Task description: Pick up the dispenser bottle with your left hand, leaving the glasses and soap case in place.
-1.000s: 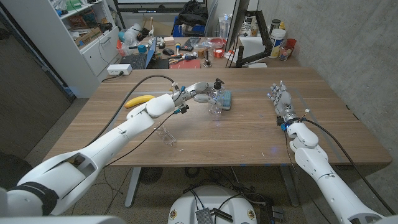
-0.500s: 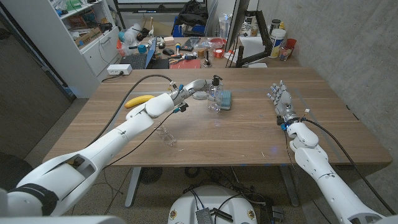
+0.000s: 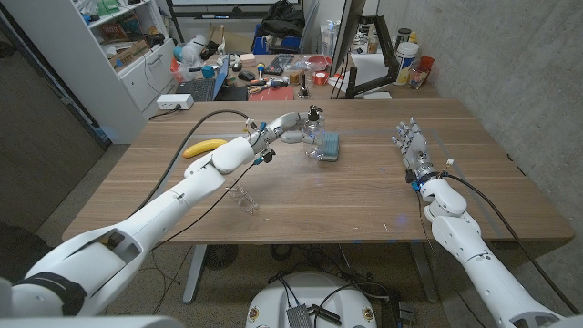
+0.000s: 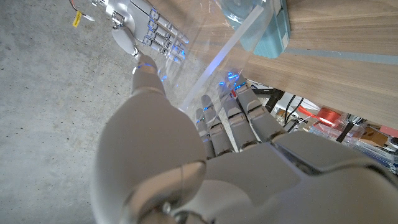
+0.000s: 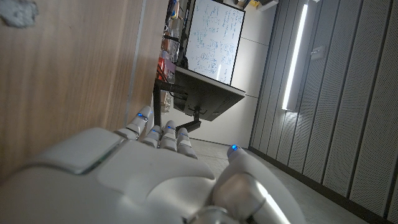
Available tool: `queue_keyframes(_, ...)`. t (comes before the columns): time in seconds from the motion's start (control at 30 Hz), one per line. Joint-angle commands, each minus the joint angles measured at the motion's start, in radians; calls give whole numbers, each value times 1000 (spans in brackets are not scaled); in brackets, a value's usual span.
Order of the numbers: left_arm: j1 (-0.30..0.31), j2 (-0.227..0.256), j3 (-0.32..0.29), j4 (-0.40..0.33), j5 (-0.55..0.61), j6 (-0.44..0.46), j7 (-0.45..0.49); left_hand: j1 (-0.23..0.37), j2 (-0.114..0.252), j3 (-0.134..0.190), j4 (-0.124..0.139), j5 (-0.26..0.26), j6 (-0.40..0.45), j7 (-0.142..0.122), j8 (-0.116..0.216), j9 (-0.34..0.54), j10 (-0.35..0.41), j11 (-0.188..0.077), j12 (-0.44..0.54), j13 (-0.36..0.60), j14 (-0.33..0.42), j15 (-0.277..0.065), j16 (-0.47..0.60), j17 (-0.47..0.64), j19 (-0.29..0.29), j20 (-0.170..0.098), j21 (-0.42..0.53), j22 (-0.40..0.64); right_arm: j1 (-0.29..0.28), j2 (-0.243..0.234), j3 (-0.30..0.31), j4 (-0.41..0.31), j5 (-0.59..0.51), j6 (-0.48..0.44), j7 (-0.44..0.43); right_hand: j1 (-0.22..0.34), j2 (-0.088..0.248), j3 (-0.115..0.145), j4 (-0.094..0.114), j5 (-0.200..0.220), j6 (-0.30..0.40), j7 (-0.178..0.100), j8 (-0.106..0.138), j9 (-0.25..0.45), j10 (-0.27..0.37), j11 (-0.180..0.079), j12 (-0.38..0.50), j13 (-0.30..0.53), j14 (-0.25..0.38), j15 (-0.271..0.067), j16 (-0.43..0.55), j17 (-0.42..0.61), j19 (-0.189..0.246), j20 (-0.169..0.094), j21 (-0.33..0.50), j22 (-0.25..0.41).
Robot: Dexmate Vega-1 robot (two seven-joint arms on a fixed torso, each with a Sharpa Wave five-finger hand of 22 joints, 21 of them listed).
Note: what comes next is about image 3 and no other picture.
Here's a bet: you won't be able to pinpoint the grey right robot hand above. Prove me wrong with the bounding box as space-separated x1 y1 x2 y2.
391 117 441 186

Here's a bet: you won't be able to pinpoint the clear dispenser bottle black cap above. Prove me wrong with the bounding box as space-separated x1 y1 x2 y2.
302 105 327 161

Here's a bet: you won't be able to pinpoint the black calculator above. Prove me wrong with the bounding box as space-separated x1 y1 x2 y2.
263 53 295 77

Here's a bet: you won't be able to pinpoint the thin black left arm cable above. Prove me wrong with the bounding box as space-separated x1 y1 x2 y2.
152 149 277 251

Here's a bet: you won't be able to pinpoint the red mat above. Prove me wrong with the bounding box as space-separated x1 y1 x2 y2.
248 86 296 102

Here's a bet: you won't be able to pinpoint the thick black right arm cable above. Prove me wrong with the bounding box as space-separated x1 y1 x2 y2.
441 171 579 315

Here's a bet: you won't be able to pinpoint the black computer monitor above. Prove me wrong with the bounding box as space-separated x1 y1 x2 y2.
330 0 367 77

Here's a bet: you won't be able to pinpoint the white canister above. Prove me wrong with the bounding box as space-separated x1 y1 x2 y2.
394 41 420 87

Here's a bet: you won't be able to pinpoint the round black floor fan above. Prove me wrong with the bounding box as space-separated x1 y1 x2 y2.
203 244 240 271

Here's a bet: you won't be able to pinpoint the red bowl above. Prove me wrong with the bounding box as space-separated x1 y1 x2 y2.
307 55 333 72

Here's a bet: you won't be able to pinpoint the clear glasses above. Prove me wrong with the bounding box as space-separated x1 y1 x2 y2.
226 179 260 214

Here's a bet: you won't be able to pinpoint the black jacket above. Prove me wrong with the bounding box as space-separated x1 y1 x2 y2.
251 0 306 40

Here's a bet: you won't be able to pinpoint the white shelf cabinet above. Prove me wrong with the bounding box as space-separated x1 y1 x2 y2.
2 0 179 145

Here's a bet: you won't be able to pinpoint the grey metal table leg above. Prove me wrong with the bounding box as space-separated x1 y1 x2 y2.
182 244 209 305
408 241 439 304

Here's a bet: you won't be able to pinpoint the clear plastic bag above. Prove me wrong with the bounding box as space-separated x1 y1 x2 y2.
175 34 209 69

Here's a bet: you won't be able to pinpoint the open laptop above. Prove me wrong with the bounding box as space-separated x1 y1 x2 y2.
175 56 250 102

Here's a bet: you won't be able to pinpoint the blue bin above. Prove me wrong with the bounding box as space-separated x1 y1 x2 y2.
251 25 302 56

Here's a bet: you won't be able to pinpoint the white power strip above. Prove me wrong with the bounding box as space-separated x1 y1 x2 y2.
156 93 195 111

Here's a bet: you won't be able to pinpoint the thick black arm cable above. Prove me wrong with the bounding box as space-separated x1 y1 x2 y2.
441 171 579 315
131 108 254 215

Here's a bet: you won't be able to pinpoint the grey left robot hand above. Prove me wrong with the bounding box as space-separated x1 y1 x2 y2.
249 111 320 156

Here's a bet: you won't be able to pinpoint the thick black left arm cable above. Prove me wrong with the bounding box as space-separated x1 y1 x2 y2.
131 108 254 215

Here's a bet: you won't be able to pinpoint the clear drinking glass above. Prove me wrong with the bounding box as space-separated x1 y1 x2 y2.
407 67 429 90

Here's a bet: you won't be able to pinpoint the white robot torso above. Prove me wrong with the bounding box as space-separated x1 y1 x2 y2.
245 272 378 328

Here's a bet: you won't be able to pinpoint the dark lidded jar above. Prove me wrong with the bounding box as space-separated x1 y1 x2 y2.
394 27 413 51

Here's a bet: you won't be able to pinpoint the grey perforated box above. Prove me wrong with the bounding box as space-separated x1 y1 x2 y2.
285 303 315 328

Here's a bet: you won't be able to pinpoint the yellow banana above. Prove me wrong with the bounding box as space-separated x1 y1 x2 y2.
182 138 228 159

